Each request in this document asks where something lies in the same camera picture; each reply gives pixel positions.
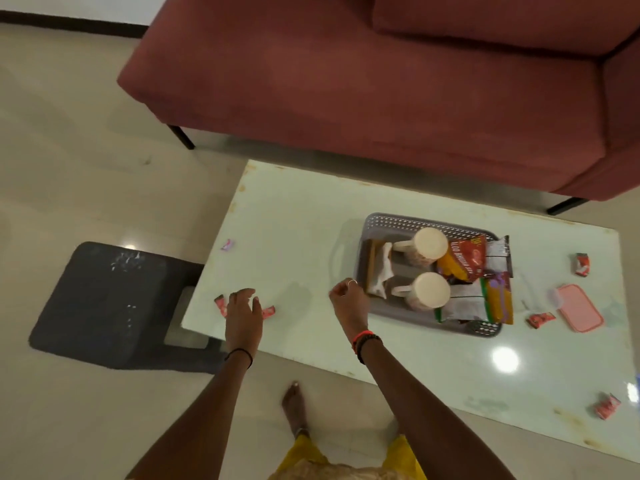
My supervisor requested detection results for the person's left hand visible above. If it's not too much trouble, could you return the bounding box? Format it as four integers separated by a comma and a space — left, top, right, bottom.
224, 288, 264, 359

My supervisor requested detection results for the person's right hand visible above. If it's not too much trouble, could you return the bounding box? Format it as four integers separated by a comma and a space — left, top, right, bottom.
328, 278, 371, 341

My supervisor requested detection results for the person's left forearm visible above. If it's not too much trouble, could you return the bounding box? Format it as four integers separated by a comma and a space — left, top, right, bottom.
127, 351, 254, 480

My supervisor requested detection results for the person's right forearm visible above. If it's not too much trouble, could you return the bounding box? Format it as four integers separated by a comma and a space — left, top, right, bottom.
357, 339, 517, 480

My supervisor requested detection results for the wooden napkin holder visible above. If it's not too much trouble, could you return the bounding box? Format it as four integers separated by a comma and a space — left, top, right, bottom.
364, 239, 394, 296

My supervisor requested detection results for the white paper napkin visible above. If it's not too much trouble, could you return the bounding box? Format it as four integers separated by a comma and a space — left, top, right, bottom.
372, 242, 397, 300

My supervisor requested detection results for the black wrist band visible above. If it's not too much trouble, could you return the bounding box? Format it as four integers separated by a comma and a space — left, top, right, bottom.
224, 348, 254, 370

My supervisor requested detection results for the grey perforated plastic tray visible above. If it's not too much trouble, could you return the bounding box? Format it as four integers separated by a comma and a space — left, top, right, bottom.
352, 212, 514, 339

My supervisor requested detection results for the patterned ceramic mug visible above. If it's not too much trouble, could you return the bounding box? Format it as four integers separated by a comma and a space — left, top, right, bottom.
391, 272, 452, 313
393, 227, 450, 268

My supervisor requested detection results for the person's bare foot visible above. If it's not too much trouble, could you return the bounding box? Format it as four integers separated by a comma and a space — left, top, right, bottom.
281, 382, 311, 439

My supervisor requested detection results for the white and green snack packet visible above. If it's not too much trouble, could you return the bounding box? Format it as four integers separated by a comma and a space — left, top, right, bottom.
434, 284, 489, 324

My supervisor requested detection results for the red snack packet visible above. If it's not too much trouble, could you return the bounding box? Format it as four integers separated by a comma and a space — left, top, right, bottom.
437, 235, 489, 285

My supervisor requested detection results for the dark grey floor mat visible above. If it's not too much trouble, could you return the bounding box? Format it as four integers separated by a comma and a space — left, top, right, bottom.
28, 242, 227, 375

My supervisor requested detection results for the yellow and purple snack packet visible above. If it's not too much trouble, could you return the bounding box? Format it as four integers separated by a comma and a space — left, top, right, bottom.
479, 272, 515, 326

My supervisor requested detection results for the silver snack packet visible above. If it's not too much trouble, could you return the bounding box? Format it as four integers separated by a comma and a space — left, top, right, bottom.
484, 235, 511, 273

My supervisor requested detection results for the yellow garment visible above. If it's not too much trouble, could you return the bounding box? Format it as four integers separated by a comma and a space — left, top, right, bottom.
269, 434, 429, 480

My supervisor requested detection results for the maroon fabric sofa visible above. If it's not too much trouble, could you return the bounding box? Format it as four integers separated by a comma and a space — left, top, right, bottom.
117, 0, 640, 216

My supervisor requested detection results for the pink lidded plastic container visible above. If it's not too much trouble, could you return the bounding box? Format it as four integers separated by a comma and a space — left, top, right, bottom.
553, 284, 605, 334

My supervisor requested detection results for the maroon sofa cushion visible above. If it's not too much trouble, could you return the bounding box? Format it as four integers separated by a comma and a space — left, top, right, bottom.
371, 0, 640, 58

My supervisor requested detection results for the black bead bracelet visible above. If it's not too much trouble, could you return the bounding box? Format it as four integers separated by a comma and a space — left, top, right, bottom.
355, 335, 384, 365

